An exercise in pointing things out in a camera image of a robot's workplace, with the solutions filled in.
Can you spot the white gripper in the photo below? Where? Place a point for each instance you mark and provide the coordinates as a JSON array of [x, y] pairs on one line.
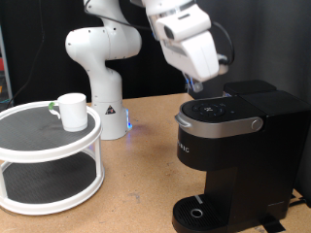
[[191, 55]]

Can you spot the black Keurig coffee machine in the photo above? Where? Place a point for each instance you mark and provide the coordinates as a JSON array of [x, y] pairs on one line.
[[259, 161]]

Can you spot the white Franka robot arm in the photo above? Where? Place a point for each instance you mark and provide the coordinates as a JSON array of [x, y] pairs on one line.
[[103, 84]]

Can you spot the black curtain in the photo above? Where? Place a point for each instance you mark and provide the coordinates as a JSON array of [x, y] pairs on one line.
[[149, 74]]

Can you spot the dark grey partition panel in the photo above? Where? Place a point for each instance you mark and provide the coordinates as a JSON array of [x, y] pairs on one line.
[[275, 39]]

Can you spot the black tape strip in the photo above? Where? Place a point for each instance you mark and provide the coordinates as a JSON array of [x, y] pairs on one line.
[[273, 225]]

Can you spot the white two-tier turntable shelf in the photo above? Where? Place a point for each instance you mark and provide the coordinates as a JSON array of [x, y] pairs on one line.
[[32, 129]]

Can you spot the grey metal frame post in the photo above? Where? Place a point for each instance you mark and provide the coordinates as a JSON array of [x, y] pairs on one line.
[[7, 74]]

